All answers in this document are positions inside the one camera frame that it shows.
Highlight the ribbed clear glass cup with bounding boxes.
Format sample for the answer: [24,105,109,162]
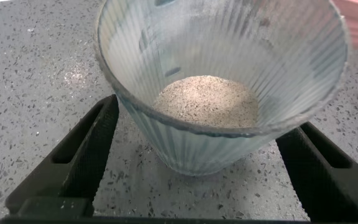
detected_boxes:
[94,0,351,177]

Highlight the beige powder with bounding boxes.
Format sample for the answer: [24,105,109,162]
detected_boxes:
[152,75,260,129]

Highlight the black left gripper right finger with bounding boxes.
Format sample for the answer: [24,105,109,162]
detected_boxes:
[275,121,358,223]

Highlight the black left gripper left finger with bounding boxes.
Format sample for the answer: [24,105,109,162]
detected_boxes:
[4,94,120,218]

